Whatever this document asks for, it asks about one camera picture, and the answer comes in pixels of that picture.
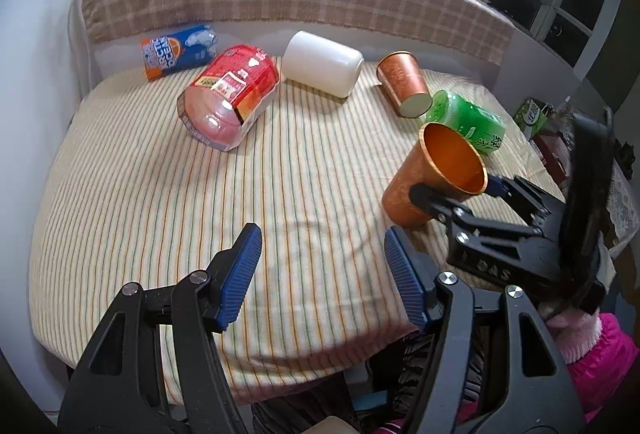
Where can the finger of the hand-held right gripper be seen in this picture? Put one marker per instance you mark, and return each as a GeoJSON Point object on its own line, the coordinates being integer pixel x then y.
{"type": "Point", "coordinates": [440, 206]}
{"type": "Point", "coordinates": [520, 194]}

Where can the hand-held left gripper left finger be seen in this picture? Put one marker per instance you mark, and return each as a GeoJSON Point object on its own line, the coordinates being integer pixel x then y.
{"type": "Point", "coordinates": [244, 271]}

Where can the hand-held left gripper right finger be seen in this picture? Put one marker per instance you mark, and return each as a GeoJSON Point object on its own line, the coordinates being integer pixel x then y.
{"type": "Point", "coordinates": [404, 281]}

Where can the orange metal cup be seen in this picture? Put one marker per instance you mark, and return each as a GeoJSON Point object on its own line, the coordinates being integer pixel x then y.
{"type": "Point", "coordinates": [400, 73]}
{"type": "Point", "coordinates": [412, 181]}

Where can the person's right forearm pink sleeve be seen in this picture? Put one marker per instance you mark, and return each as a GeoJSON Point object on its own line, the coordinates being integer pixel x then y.
{"type": "Point", "coordinates": [595, 349]}

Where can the white cup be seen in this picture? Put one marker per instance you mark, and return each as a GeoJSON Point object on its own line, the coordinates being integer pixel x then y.
{"type": "Point", "coordinates": [320, 62]}

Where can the green box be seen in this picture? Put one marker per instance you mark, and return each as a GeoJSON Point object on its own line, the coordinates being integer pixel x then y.
{"type": "Point", "coordinates": [532, 116]}

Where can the white lace cloth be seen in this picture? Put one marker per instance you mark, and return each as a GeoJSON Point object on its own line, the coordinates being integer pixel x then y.
{"type": "Point", "coordinates": [622, 204]}

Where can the striped cloth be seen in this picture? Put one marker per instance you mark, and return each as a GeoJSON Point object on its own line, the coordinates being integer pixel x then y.
{"type": "Point", "coordinates": [150, 214]}

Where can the red snack packet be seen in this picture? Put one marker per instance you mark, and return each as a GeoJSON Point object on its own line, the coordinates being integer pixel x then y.
{"type": "Point", "coordinates": [230, 93]}

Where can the blue and orange packet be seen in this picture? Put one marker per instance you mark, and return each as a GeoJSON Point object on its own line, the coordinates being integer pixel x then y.
{"type": "Point", "coordinates": [172, 51]}

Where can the white pipe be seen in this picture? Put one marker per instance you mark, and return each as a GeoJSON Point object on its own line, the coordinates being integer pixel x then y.
{"type": "Point", "coordinates": [77, 13]}

